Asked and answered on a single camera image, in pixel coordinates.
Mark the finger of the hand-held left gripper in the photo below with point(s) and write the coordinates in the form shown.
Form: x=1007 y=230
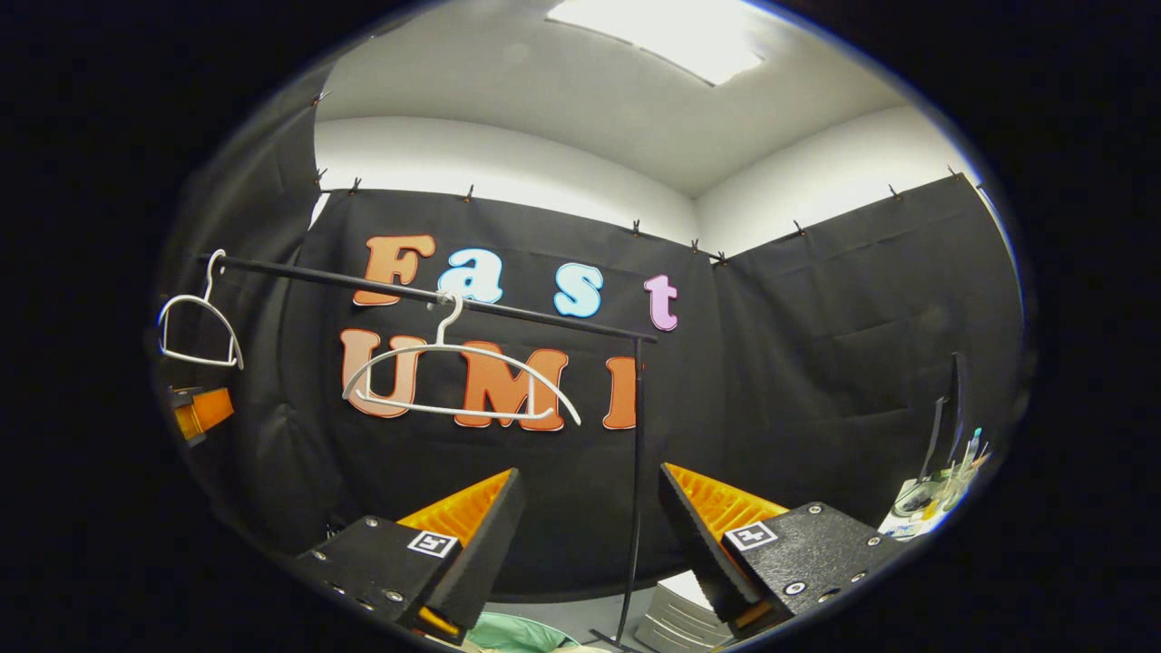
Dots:
x=209 y=413

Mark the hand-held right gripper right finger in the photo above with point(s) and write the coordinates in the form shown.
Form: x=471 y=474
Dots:
x=703 y=553

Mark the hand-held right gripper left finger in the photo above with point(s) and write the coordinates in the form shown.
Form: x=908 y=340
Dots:
x=481 y=553

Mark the green laundry hamper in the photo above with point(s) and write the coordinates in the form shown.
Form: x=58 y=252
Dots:
x=508 y=632

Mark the white plastic clothes hanger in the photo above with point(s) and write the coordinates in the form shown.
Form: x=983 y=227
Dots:
x=442 y=345
x=195 y=297

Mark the white and grey ribbed box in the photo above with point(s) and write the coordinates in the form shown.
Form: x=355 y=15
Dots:
x=685 y=617

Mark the black backdrop cloth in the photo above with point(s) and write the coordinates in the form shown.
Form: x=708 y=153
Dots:
x=798 y=381

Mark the clear bottle with teal cap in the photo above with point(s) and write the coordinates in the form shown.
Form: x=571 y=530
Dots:
x=973 y=446

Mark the large ceiling light panel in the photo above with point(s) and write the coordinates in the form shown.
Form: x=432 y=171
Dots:
x=671 y=36

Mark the black clothes rail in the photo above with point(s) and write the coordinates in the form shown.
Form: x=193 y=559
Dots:
x=317 y=277

